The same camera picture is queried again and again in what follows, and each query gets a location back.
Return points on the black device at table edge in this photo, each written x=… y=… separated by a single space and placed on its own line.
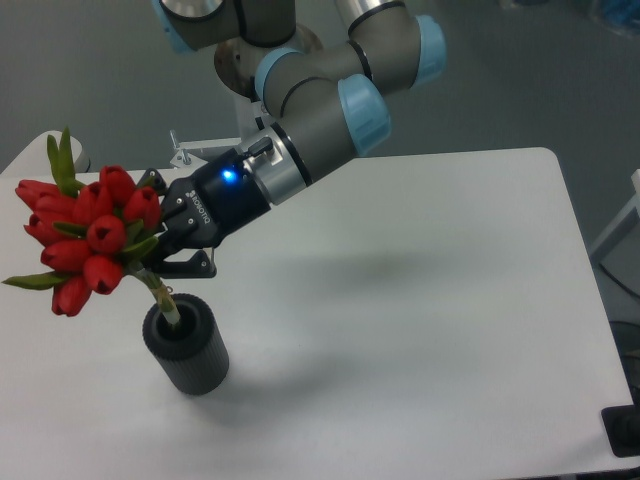
x=622 y=429

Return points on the blue object top right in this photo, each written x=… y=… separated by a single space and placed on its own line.
x=621 y=15

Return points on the red tulip bouquet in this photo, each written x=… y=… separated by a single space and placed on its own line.
x=92 y=234

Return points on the dark grey ribbed vase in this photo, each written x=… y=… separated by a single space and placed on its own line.
x=193 y=355

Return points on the white metal base frame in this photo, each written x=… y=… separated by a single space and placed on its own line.
x=194 y=154

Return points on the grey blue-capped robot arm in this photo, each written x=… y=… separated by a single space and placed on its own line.
x=306 y=110

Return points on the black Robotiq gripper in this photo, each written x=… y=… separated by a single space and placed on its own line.
x=202 y=209

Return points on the white furniture at right edge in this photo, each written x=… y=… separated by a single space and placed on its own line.
x=614 y=232

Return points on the beige chair armrest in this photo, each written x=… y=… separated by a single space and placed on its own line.
x=33 y=160

